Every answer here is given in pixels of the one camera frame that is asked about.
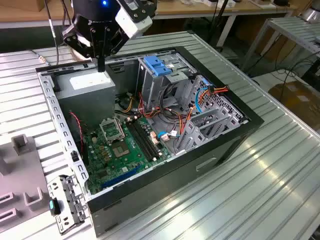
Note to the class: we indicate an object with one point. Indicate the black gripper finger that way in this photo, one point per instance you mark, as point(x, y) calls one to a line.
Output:
point(106, 45)
point(95, 47)

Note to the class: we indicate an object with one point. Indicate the grey metal disk bay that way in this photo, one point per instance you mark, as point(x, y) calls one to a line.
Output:
point(200, 137)

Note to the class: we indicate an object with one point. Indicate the blue plastic cage latch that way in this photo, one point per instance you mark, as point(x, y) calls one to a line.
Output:
point(153, 65)

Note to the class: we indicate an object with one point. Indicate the grey power supply unit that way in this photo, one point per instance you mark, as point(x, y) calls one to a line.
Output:
point(85, 100)

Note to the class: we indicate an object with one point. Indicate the grey optical drive cage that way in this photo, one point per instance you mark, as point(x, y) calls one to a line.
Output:
point(155, 87)

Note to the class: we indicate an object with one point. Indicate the long wooden desk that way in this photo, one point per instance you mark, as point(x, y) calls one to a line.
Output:
point(190, 8)

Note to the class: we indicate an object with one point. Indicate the black case fan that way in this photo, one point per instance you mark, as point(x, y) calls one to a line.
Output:
point(75, 140)

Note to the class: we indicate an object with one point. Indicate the black RAM slot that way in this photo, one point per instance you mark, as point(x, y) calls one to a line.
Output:
point(139, 140)
point(147, 140)
point(143, 140)
point(151, 140)

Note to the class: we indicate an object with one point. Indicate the CPU socket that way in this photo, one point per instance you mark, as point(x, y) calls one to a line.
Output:
point(120, 150)

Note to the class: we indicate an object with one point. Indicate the black tripod stand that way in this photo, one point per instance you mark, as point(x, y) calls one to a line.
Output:
point(215, 27)

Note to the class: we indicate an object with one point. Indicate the small black case latch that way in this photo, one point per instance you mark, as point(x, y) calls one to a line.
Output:
point(74, 156)

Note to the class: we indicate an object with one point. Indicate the green motherboard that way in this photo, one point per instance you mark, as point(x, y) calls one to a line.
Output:
point(136, 162)

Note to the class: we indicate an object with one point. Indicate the blue expansion slot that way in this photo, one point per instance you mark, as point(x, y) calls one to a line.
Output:
point(120, 177)

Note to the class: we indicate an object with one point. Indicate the grey parts rack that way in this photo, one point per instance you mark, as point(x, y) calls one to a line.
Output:
point(22, 172)

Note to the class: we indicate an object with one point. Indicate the black open PC case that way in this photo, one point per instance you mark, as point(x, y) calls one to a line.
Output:
point(162, 185)

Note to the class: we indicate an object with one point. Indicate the black clip with teal tab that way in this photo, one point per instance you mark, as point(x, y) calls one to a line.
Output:
point(55, 207)

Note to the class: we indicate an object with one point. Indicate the plain brown cardboard box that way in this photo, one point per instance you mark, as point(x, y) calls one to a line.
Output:
point(285, 47)

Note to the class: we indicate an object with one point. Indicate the metal slat side table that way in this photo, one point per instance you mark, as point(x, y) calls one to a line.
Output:
point(292, 30)

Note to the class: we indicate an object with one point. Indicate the cardboard box with labels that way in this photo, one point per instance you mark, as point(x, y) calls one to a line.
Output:
point(295, 100)

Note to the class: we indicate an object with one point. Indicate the grey metal slot bracket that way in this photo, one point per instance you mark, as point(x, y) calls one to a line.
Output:
point(70, 200)

